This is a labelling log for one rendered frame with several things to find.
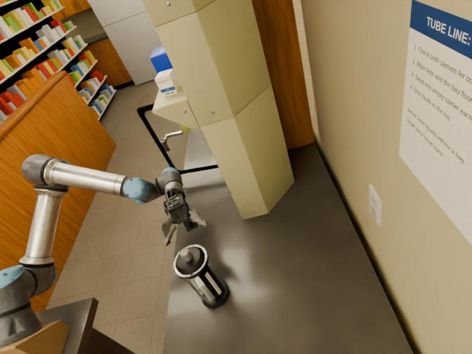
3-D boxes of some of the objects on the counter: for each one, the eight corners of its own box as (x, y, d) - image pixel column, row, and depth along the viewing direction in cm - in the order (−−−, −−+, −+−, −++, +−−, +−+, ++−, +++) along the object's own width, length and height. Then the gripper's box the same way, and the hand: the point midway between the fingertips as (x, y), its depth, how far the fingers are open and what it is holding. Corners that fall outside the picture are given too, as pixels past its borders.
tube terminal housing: (286, 156, 141) (241, -27, 91) (302, 205, 116) (252, -9, 67) (237, 170, 145) (168, 1, 95) (242, 220, 120) (154, 27, 71)
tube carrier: (234, 299, 95) (211, 266, 81) (204, 314, 95) (175, 283, 81) (225, 272, 103) (202, 238, 90) (197, 286, 103) (171, 253, 89)
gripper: (145, 198, 106) (149, 237, 91) (193, 175, 107) (205, 211, 91) (156, 213, 111) (162, 252, 96) (201, 192, 112) (215, 227, 97)
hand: (187, 237), depth 96 cm, fingers open, 14 cm apart
